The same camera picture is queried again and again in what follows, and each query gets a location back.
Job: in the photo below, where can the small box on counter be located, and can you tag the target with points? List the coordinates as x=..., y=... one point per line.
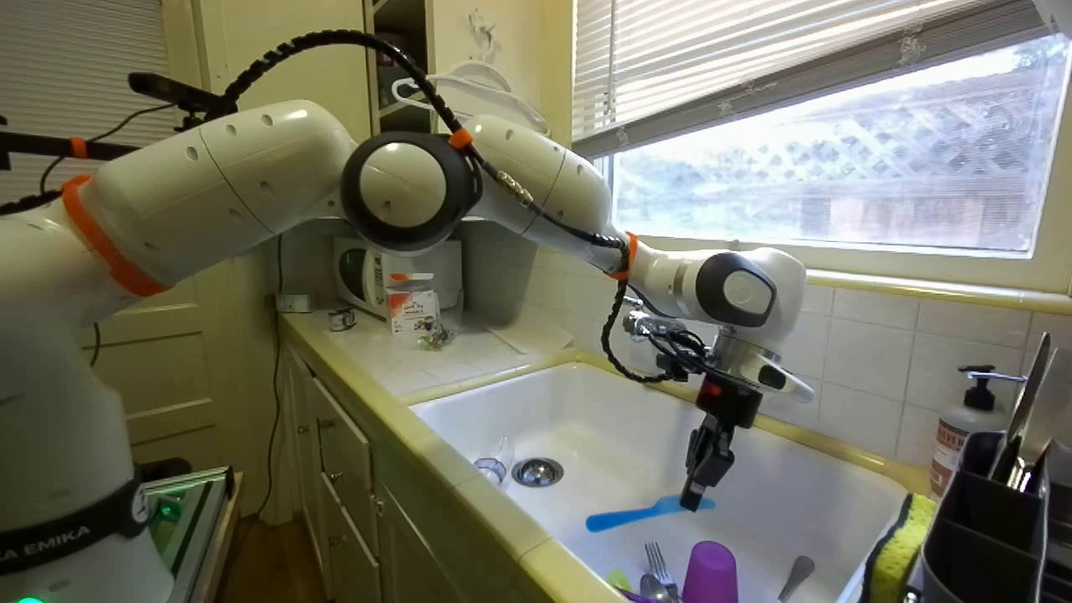
x=410, y=298

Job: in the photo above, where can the white clothes hanger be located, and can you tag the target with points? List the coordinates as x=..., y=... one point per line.
x=482, y=89

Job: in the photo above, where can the black utensil caddy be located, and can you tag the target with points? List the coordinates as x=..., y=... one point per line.
x=987, y=539

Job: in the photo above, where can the white sink basin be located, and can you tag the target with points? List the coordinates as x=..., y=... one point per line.
x=625, y=447

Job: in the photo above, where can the green sponge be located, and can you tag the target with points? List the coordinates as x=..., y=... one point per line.
x=893, y=556

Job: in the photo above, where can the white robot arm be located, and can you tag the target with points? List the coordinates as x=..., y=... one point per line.
x=72, y=513

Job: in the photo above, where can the purple plastic cup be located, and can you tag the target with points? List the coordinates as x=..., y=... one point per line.
x=712, y=572

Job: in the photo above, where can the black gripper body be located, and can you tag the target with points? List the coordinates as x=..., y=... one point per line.
x=726, y=405

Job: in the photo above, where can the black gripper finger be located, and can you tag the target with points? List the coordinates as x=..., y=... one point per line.
x=712, y=474
x=696, y=463

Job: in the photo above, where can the metal sink drain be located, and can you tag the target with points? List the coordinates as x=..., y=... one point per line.
x=539, y=474

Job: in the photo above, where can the white window blinds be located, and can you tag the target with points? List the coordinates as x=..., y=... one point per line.
x=659, y=69

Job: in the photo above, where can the white electric kettle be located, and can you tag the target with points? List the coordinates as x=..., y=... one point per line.
x=360, y=274

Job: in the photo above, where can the white soap pump bottle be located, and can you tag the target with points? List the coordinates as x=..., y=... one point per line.
x=975, y=409

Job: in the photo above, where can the metal spoon in sink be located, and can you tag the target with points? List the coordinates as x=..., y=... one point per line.
x=803, y=566

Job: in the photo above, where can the chrome wall faucet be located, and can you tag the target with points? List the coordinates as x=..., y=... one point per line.
x=646, y=322

